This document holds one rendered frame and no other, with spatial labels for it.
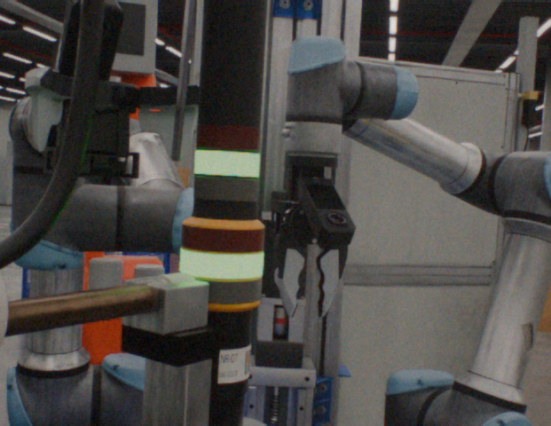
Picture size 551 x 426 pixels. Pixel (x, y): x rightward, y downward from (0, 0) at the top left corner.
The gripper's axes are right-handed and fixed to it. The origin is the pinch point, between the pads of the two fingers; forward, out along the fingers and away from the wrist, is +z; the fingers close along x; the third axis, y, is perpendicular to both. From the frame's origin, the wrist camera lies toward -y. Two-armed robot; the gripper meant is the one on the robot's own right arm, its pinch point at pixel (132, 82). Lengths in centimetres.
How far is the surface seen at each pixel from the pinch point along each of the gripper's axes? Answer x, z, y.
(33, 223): 10.4, 22.2, 8.7
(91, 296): 7.7, 21.1, 11.9
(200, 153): 1.5, 17.3, 5.4
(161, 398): 3.4, 18.4, 17.5
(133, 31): -109, -367, -75
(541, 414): -396, -297, 164
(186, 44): 2.5, 17.2, 0.0
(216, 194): 0.9, 18.3, 7.4
